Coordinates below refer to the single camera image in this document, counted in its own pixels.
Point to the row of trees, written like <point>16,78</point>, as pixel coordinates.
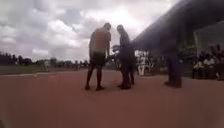
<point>33,61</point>

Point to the group of people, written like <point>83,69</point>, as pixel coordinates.
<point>208,63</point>

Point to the red running track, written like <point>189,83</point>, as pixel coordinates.
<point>66,106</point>

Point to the grass field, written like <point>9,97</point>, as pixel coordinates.
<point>20,69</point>

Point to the person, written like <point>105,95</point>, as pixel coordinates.
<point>125,56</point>
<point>98,50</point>
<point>174,66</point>

